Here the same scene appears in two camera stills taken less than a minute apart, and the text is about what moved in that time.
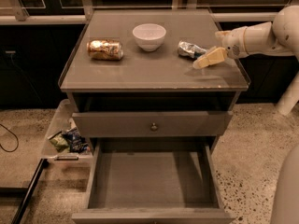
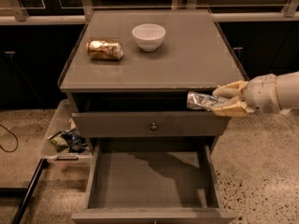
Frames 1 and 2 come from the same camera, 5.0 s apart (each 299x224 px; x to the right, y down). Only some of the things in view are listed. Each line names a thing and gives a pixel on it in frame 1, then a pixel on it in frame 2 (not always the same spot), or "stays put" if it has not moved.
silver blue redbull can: x=190 y=49 -> x=200 y=101
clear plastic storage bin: x=64 y=147 stays put
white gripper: x=234 y=43 -> x=261 y=93
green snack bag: x=61 y=142 stays put
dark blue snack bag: x=77 y=143 stays put
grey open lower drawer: x=155 y=180 stays put
